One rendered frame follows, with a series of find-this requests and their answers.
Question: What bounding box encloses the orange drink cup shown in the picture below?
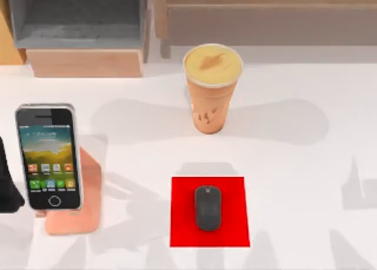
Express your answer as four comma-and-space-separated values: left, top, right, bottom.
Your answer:
183, 44, 244, 135

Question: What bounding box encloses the dark grey computer mouse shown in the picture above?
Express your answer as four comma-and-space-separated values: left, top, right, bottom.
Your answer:
194, 185, 223, 232

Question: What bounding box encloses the red mouse pad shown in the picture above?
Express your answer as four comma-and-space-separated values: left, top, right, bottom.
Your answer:
169, 176, 251, 248

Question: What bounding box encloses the copper phone stand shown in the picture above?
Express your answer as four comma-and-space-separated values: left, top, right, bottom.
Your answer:
35, 147, 102, 236

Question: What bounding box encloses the pale wooden drawer front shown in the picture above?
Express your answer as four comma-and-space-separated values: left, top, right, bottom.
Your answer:
25, 48, 144, 78

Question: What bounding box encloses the wooden open shelf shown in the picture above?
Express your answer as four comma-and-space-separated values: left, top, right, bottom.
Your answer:
153, 0, 377, 59

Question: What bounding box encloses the silver smartphone with lit screen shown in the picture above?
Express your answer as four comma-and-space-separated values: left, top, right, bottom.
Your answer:
15, 103, 84, 210

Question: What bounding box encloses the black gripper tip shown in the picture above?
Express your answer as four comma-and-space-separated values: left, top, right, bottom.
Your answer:
0, 137, 26, 214

